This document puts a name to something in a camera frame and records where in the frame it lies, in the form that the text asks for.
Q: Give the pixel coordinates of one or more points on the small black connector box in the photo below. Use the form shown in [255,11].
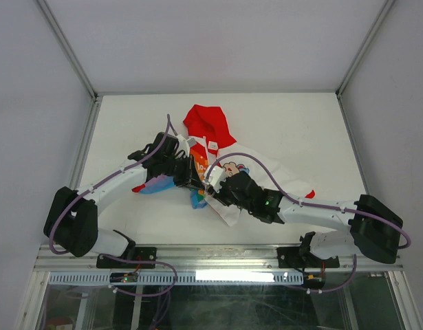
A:
[313,282]

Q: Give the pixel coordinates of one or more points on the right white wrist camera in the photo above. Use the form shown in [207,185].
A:
[213,177]

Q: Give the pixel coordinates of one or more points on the white slotted cable duct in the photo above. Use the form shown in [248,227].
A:
[199,277]

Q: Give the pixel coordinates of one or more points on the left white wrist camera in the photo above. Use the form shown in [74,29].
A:
[185,144]

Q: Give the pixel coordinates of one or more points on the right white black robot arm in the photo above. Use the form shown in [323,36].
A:
[365,226]

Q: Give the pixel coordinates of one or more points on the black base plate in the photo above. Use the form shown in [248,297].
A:
[137,253]
[289,257]

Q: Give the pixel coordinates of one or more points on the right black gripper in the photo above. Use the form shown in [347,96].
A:
[219,196]

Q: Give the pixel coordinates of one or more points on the aluminium mounting rail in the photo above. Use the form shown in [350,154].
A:
[182,257]

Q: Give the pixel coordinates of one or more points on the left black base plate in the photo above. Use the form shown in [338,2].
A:
[137,253]

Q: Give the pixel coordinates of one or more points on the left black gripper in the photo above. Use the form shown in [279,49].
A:
[190,178]

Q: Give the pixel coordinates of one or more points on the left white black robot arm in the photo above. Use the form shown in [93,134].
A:
[72,221]

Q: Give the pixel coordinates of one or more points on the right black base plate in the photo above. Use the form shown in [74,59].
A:
[289,257]

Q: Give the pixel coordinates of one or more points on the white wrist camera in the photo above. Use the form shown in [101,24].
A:
[213,177]
[185,144]

